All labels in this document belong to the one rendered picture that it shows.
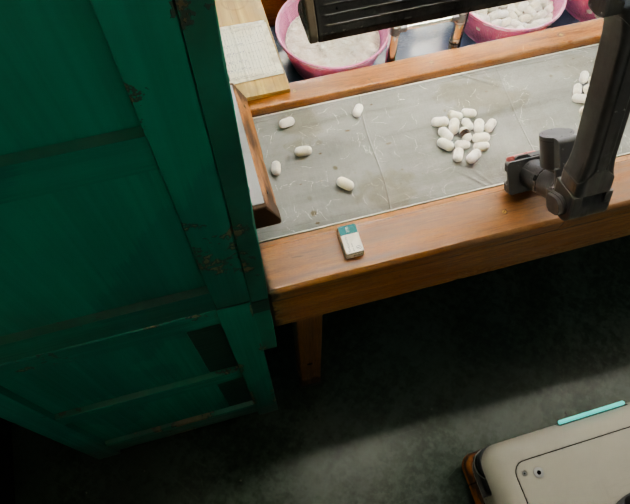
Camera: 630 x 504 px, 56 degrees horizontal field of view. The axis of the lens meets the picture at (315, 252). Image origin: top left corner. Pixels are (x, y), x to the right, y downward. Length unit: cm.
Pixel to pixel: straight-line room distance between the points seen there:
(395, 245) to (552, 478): 73
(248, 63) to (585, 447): 119
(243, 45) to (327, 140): 30
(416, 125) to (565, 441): 83
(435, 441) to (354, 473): 25
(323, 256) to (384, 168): 25
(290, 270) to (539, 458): 80
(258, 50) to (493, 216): 63
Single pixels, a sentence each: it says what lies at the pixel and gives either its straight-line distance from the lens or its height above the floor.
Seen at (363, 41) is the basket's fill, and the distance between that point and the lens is 148.
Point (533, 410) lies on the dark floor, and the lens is 190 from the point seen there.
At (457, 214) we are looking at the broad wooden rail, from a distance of 117.
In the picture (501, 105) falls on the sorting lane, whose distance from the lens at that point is 139.
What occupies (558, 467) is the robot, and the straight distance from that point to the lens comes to 159.
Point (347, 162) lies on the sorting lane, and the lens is 124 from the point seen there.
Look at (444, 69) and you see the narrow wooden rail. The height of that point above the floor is 76.
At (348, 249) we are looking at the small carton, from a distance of 108.
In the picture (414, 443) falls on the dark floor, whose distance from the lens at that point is 179.
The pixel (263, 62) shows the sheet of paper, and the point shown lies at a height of 78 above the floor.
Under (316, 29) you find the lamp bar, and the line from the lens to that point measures 101.
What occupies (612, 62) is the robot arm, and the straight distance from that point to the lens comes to 90.
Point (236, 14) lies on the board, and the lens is 148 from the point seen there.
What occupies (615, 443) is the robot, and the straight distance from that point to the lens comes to 165.
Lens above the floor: 175
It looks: 63 degrees down
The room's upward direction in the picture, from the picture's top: straight up
